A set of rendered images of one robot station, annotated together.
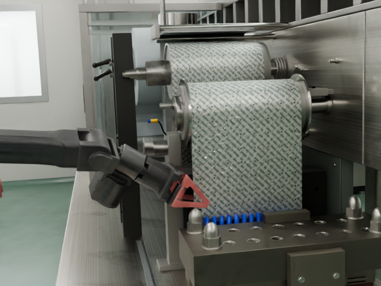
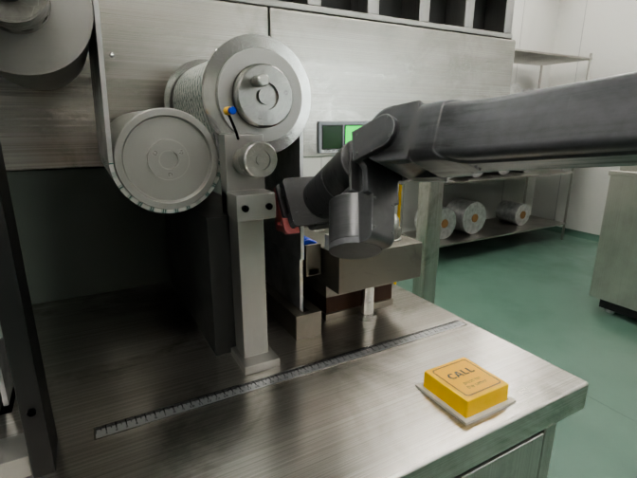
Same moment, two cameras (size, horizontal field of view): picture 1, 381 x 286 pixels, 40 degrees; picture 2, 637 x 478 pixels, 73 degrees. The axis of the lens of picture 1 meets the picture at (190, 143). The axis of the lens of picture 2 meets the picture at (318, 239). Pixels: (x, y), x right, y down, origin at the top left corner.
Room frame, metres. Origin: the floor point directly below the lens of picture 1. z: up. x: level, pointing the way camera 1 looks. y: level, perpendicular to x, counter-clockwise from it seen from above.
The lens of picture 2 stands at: (1.21, 0.58, 1.22)
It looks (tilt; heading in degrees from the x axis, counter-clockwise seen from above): 15 degrees down; 251
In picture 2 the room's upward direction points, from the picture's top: straight up
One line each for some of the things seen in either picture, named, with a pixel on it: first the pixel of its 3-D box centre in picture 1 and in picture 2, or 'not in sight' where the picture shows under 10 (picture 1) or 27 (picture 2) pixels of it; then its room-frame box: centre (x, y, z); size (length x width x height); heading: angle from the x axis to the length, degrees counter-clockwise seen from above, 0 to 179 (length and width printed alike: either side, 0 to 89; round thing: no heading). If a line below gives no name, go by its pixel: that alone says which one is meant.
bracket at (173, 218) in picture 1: (167, 201); (250, 256); (1.13, 0.06, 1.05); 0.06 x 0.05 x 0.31; 100
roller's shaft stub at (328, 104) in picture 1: (313, 106); not in sight; (1.15, -0.28, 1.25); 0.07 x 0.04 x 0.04; 100
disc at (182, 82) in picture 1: (183, 113); (259, 97); (1.10, 0.01, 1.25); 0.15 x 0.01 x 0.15; 10
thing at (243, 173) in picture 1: (248, 177); (270, 188); (1.06, -0.12, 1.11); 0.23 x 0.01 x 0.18; 100
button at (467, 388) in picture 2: not in sight; (464, 385); (0.90, 0.21, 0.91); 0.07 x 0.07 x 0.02; 10
